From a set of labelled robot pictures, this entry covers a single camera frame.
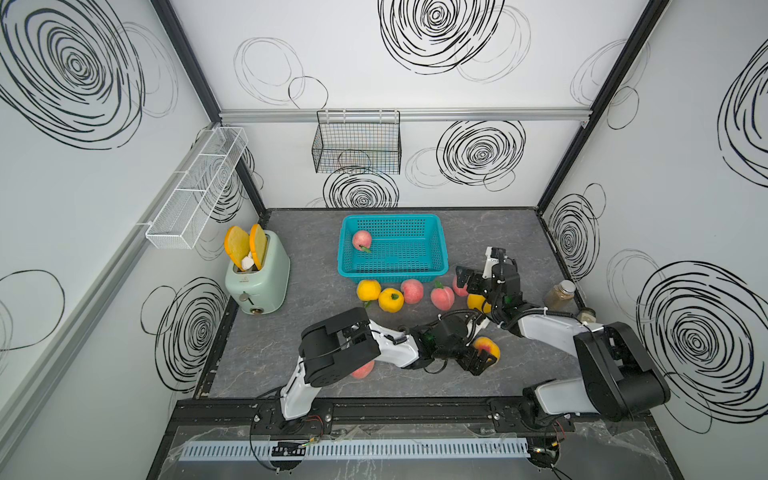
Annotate yellow peach with leaf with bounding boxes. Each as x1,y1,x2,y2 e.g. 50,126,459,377
378,288,405,313

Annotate white wire wall shelf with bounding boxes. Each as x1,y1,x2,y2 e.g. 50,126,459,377
145,126,248,250

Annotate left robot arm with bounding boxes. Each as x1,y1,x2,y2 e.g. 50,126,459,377
278,307,500,421

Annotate yellow peach red spot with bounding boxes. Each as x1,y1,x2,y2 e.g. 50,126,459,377
473,337,501,360

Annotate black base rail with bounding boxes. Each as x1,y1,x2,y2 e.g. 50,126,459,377
165,396,613,439

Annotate teal plastic basket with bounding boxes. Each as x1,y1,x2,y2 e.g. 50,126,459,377
337,214,449,284

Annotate yellow peach near basket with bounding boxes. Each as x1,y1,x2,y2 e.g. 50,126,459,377
356,280,382,307

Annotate pink peach front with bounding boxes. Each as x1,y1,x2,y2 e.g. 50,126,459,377
351,361,375,380

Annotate white slotted cable duct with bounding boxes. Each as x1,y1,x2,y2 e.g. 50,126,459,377
178,438,532,462

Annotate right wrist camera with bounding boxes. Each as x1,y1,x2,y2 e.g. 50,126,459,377
483,247,507,279

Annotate small brown glass bottle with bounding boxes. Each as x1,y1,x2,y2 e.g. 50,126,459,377
543,280,576,311

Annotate yellow toast slice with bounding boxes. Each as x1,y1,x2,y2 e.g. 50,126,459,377
223,226,250,271
249,224,268,270

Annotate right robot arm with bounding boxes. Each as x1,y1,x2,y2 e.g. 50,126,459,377
455,258,671,429

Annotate yellow peach right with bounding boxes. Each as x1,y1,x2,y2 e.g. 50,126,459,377
467,294,491,314

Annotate yellow toast slice left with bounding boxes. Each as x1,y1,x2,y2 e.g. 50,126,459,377
223,226,250,271

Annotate mint green toaster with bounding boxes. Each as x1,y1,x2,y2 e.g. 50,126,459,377
225,230,290,316

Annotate black wire wall basket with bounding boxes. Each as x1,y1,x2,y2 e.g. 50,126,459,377
311,109,402,175

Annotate yellow toast slice right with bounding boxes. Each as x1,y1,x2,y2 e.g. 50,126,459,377
249,224,268,270

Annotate pink peach with leaf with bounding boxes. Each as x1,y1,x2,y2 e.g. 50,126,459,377
430,281,455,312

